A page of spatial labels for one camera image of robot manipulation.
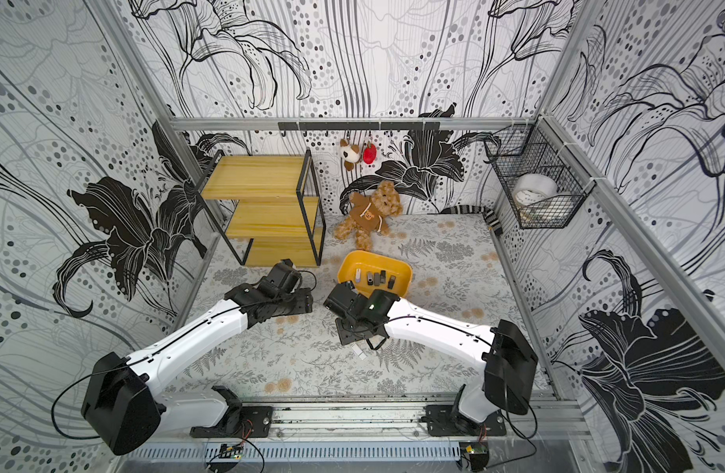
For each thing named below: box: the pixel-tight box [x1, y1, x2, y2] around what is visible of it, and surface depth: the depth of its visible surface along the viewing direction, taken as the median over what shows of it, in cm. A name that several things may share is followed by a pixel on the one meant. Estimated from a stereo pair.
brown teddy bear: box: [332, 180, 403, 252], surface depth 111 cm
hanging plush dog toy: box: [339, 137, 361, 172], surface depth 95 cm
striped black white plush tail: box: [439, 204, 504, 237], surface depth 121 cm
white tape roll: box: [513, 173, 559, 206], surface depth 74 cm
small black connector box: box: [459, 440, 490, 473], surface depth 71 cm
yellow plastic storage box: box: [337, 249, 413, 299], surface depth 103 cm
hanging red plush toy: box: [363, 140, 378, 165], surface depth 97 cm
